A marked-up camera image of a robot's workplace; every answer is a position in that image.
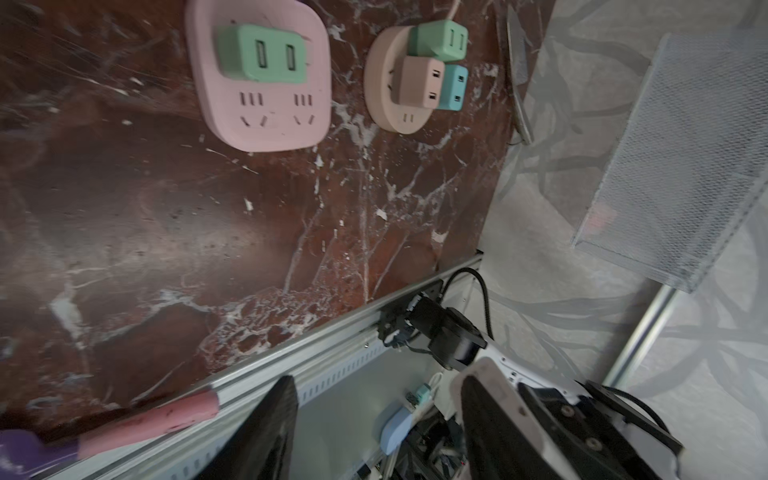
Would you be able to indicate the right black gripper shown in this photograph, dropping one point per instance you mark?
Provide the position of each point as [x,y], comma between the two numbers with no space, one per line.
[605,433]

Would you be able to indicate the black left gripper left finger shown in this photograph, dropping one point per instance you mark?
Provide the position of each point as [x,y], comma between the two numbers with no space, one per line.
[261,448]

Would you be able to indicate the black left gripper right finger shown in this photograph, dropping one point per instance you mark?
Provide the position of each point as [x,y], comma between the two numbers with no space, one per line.
[504,432]

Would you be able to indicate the teal USB charger plug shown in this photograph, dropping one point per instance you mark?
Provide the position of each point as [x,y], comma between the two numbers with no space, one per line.
[453,88]

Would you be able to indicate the pink charger plug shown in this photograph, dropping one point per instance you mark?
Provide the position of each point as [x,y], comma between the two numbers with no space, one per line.
[417,82]

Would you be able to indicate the light green charger plug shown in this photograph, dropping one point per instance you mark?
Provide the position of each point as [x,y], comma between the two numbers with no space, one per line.
[249,52]

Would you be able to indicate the green USB charger plug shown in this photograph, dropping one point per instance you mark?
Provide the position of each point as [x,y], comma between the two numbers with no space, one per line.
[444,40]

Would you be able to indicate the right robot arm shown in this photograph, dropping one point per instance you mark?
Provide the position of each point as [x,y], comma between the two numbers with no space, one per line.
[422,323]

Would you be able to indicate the pink object in basket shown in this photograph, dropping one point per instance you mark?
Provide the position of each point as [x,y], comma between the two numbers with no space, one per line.
[599,217]

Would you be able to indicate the purple pink garden fork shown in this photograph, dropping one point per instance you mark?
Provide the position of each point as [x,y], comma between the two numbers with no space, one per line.
[24,455]

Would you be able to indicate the pink square power strip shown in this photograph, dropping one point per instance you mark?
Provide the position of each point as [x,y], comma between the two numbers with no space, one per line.
[254,116]

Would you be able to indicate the beige round power strip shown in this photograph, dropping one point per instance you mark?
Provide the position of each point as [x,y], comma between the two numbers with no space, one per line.
[388,47]

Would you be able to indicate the silver metal garden trowel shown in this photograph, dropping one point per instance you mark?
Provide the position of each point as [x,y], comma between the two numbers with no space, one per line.
[518,73]

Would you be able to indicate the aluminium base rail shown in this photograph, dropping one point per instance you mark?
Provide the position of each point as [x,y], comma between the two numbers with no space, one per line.
[349,342]

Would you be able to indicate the aluminium frame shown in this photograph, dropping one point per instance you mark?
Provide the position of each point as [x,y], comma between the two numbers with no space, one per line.
[642,339]

